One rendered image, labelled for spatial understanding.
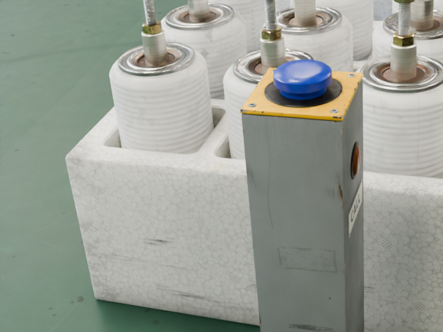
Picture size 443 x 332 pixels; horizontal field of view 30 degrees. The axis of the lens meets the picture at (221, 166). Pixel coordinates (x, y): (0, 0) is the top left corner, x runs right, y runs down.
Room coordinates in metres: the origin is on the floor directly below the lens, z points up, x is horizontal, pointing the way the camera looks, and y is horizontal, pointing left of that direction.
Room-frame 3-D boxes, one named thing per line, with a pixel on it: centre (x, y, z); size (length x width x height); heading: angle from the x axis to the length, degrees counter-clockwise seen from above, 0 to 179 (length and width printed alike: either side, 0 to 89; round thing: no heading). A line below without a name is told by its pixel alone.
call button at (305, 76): (0.52, -0.06, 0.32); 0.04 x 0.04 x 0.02
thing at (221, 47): (0.86, 0.01, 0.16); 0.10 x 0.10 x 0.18
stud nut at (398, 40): (0.66, -0.17, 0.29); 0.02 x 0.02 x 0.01; 69
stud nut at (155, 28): (0.75, 0.05, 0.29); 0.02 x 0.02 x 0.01; 55
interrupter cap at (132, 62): (0.75, 0.05, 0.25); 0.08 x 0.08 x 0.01
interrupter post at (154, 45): (0.75, 0.05, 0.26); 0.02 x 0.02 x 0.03
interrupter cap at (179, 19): (0.86, 0.01, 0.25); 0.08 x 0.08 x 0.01
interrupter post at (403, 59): (0.66, -0.17, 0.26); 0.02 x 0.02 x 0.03
